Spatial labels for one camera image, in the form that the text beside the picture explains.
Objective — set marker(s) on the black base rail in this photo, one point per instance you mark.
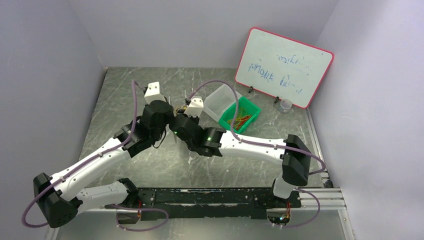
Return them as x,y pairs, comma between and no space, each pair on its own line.
253,202

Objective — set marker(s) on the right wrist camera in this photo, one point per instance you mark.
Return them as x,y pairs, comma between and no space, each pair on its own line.
194,107

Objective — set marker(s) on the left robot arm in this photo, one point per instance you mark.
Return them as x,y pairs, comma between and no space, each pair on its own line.
64,195

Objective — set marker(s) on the red framed whiteboard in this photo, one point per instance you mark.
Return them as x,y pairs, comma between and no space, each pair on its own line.
281,67

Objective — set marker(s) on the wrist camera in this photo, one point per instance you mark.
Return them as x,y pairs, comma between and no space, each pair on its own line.
153,93
194,107

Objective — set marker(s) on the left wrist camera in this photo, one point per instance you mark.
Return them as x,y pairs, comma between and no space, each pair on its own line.
153,93

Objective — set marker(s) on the grey perforated spool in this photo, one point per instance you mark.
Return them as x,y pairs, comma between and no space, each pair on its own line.
175,137

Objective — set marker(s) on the green plastic bin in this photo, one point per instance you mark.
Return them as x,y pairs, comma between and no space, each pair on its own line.
247,114

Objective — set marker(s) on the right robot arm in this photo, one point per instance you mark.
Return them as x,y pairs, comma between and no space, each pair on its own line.
290,154

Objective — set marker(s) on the small clear plastic cup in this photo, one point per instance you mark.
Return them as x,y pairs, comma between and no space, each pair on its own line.
285,106

